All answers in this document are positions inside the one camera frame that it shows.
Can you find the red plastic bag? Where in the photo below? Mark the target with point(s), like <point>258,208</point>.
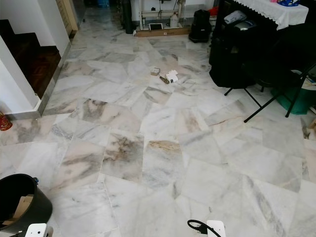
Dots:
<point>213,11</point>

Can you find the blue plastic crate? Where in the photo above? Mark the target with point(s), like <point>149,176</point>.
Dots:
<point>103,3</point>

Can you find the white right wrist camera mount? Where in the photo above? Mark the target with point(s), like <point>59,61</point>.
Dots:
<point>216,229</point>

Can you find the white plastic jug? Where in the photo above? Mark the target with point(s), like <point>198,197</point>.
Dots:
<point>174,20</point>

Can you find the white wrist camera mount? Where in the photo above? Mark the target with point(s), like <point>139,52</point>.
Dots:
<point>216,229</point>
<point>39,231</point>

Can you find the wooden door frame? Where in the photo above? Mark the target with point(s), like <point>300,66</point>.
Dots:
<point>67,14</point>

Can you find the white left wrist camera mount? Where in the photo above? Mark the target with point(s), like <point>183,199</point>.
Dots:
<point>39,231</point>

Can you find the large black plastic bucket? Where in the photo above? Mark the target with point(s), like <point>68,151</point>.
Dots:
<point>40,211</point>

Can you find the grey printed bag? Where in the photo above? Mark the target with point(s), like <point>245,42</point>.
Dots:
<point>246,25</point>

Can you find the black folding chair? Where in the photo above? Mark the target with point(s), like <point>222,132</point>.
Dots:
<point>279,74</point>

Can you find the brown snack wrapper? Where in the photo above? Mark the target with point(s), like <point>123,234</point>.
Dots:
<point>164,79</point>

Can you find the wooden sewing machine table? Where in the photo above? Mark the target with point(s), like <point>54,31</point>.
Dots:
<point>158,11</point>

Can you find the dark wooden staircase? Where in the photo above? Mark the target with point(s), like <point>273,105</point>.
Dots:
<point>37,64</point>

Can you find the long wooden plank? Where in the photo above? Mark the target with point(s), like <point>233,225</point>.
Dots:
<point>163,32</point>

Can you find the red cylindrical tin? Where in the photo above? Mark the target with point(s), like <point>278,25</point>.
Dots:
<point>5,122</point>

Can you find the small brown cardboard box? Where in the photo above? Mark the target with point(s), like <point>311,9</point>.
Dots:
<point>155,71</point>

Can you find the black canister vacuum cleaner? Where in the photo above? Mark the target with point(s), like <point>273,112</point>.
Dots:
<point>200,25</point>

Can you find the green plastic bin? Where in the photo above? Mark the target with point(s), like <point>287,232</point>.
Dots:
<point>294,101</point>

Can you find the blue love letters tin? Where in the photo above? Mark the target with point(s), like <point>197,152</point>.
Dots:
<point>288,3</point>

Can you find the folded grey garment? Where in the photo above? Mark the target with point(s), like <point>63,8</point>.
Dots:
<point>235,17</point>

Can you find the brown cardboard piece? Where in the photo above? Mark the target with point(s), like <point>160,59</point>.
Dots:
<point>24,207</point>

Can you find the dark green rolled bag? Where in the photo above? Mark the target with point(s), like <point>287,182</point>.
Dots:
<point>128,19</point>

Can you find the clear plastic wrapper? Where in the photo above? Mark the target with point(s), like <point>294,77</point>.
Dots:
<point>188,86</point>

